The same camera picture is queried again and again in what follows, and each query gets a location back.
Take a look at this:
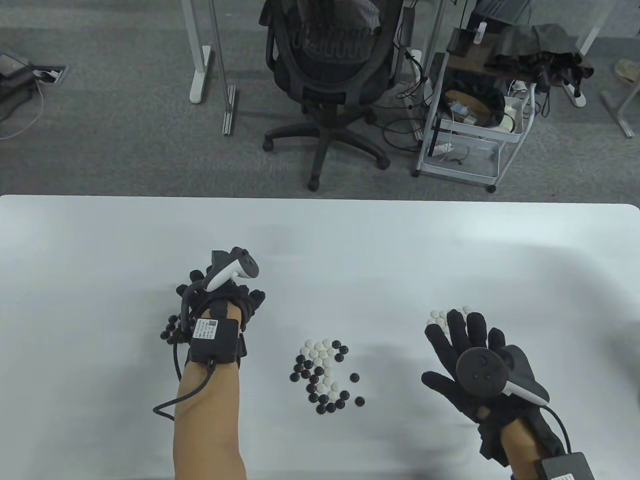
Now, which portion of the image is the person's left forearm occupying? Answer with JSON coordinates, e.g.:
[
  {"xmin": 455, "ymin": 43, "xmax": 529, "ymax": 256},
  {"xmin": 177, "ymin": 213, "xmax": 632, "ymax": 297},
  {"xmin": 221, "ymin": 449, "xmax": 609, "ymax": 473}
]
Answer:
[{"xmin": 172, "ymin": 305, "xmax": 248, "ymax": 480}]

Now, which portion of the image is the grey white left hand controller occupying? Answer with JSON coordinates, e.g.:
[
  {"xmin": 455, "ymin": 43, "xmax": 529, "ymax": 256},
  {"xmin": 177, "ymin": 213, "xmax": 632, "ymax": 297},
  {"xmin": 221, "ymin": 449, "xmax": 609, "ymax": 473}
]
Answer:
[{"xmin": 202, "ymin": 247, "xmax": 260, "ymax": 292}]

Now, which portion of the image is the mixed black white go stones pile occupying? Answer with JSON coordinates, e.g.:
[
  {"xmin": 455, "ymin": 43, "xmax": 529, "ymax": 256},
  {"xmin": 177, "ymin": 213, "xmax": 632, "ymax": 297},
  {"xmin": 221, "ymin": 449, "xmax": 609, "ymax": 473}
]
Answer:
[{"xmin": 290, "ymin": 339, "xmax": 366, "ymax": 415}]

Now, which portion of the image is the grey white right hand controller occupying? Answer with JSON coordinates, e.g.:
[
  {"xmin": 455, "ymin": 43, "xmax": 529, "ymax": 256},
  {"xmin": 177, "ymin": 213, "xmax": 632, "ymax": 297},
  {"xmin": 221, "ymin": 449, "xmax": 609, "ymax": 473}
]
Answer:
[{"xmin": 456, "ymin": 347, "xmax": 550, "ymax": 405}]

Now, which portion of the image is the white utility cart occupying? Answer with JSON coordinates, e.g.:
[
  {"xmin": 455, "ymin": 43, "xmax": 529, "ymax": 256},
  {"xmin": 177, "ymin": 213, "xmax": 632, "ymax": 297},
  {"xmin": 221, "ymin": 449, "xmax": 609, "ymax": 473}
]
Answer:
[{"xmin": 411, "ymin": 27, "xmax": 538, "ymax": 194}]

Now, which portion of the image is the black power adapter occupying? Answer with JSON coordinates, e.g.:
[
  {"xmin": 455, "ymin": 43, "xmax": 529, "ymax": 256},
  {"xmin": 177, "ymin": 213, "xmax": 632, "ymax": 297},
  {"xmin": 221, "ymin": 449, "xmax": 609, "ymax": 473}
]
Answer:
[{"xmin": 398, "ymin": 7, "xmax": 417, "ymax": 49}]

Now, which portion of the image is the aluminium profile post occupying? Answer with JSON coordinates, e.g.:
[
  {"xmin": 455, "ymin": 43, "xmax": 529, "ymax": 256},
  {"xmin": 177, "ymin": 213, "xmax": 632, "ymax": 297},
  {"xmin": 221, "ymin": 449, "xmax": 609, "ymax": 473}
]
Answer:
[{"xmin": 207, "ymin": 0, "xmax": 237, "ymax": 136}]

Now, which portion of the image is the person's left hand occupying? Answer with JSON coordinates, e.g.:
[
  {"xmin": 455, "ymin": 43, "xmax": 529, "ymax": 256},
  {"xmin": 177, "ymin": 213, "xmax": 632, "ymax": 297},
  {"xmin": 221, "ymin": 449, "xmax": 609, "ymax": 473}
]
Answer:
[{"xmin": 175, "ymin": 248, "xmax": 266, "ymax": 335}]

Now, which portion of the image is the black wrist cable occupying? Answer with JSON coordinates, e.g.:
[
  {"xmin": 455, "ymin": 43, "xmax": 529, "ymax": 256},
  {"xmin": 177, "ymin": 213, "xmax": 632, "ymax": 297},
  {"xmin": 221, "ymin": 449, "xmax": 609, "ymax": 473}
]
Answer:
[
  {"xmin": 152, "ymin": 290, "xmax": 216, "ymax": 421},
  {"xmin": 540, "ymin": 405, "xmax": 573, "ymax": 456}
]

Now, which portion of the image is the grey metal floor foot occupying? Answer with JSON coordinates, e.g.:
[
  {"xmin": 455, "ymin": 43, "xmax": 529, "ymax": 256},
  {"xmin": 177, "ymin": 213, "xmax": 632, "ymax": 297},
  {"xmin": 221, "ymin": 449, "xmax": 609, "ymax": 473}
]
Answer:
[{"xmin": 600, "ymin": 89, "xmax": 636, "ymax": 139}]

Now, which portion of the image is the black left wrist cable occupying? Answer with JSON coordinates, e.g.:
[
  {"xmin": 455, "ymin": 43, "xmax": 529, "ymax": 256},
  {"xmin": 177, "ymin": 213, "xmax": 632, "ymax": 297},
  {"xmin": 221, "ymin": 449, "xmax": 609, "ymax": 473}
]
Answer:
[{"xmin": 152, "ymin": 290, "xmax": 216, "ymax": 421}]

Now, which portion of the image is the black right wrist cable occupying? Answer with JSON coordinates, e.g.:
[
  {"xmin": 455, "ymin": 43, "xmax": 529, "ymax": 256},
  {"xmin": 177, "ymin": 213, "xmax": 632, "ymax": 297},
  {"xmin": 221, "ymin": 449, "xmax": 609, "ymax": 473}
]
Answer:
[{"xmin": 540, "ymin": 405, "xmax": 573, "ymax": 456}]

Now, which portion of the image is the grey white hand controller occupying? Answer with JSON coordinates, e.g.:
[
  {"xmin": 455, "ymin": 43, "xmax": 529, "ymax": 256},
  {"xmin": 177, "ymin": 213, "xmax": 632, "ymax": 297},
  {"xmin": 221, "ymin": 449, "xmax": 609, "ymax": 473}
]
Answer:
[
  {"xmin": 456, "ymin": 347, "xmax": 550, "ymax": 405},
  {"xmin": 202, "ymin": 247, "xmax": 260, "ymax": 292}
]

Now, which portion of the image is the black cloth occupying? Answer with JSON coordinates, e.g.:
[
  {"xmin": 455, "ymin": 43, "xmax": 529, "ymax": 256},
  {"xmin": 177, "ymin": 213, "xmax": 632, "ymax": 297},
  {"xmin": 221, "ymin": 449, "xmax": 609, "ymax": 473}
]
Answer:
[{"xmin": 485, "ymin": 22, "xmax": 596, "ymax": 86}]

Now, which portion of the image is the sorted white go stones group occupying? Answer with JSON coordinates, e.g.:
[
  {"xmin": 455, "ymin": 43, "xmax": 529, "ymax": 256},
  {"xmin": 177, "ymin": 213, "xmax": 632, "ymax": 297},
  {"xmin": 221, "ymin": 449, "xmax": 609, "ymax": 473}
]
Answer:
[{"xmin": 427, "ymin": 306, "xmax": 473, "ymax": 331}]

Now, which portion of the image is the black mesh office chair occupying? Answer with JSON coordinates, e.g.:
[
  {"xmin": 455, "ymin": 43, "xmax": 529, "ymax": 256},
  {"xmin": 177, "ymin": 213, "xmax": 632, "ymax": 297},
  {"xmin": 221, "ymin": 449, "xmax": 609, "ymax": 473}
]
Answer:
[{"xmin": 260, "ymin": 0, "xmax": 405, "ymax": 192}]

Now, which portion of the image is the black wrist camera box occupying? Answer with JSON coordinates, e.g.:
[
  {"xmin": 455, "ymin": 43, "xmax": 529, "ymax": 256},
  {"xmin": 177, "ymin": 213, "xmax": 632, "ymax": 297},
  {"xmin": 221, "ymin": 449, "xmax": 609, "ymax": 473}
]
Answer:
[
  {"xmin": 188, "ymin": 317, "xmax": 241, "ymax": 366},
  {"xmin": 534, "ymin": 452, "xmax": 596, "ymax": 480}
]

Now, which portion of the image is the white desk leg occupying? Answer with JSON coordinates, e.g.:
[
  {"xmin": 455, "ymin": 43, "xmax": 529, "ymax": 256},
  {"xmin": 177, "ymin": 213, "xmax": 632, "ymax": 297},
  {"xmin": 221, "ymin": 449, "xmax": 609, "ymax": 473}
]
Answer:
[
  {"xmin": 580, "ymin": 0, "xmax": 616, "ymax": 56},
  {"xmin": 181, "ymin": 0, "xmax": 213, "ymax": 105}
]

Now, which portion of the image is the person's right hand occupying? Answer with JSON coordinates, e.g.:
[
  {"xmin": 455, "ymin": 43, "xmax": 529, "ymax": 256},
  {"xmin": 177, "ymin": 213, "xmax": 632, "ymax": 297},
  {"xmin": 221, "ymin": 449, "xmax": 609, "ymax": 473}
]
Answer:
[{"xmin": 421, "ymin": 309, "xmax": 566, "ymax": 468}]

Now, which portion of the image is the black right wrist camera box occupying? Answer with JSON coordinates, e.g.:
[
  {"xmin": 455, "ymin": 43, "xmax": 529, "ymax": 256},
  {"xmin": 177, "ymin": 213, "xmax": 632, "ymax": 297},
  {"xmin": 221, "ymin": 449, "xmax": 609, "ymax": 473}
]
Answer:
[{"xmin": 534, "ymin": 452, "xmax": 596, "ymax": 480}]

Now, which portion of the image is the white power strip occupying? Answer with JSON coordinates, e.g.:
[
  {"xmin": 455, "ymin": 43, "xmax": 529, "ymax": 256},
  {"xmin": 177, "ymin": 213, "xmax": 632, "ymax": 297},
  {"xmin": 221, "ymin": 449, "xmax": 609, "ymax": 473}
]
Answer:
[{"xmin": 560, "ymin": 79, "xmax": 587, "ymax": 108}]

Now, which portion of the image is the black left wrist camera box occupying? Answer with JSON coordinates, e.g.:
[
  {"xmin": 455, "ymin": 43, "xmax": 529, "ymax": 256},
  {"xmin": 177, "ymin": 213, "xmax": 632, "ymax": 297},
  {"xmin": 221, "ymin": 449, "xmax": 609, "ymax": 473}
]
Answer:
[{"xmin": 188, "ymin": 317, "xmax": 241, "ymax": 366}]

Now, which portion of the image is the floor socket box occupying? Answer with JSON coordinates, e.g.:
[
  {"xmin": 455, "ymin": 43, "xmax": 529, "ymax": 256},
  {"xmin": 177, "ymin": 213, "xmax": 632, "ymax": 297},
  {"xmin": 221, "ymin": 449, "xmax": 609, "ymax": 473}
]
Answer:
[{"xmin": 31, "ymin": 64, "xmax": 68, "ymax": 86}]

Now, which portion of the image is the sorted black go stones group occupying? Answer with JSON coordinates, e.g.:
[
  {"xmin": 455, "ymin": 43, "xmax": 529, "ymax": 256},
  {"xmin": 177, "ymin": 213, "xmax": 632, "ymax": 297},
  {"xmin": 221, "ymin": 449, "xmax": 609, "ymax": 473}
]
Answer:
[{"xmin": 160, "ymin": 315, "xmax": 193, "ymax": 346}]

